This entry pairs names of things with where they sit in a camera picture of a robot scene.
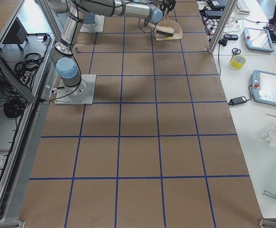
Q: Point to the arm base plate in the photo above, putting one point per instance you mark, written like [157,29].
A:
[83,94]
[93,23]

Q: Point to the beige hand brush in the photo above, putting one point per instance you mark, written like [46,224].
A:
[166,31]

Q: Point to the beige plastic dustpan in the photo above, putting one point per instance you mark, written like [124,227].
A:
[178,34]

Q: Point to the far teach pendant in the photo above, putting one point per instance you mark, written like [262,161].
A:
[258,40]

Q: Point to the yellow tape roll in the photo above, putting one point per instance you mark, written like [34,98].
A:
[237,62]

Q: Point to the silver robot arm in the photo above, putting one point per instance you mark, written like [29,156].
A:
[61,6]
[80,12]

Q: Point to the near teach pendant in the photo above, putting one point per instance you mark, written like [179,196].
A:
[263,87]

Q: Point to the black handled scissors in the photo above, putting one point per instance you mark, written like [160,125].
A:
[235,51]

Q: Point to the black power adapter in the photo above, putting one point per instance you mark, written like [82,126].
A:
[237,101]

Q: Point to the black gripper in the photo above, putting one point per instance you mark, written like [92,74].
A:
[169,5]

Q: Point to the teach pendant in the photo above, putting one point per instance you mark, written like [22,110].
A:
[263,87]
[258,40]

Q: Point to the aluminium frame post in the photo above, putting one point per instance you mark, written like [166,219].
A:
[221,25]

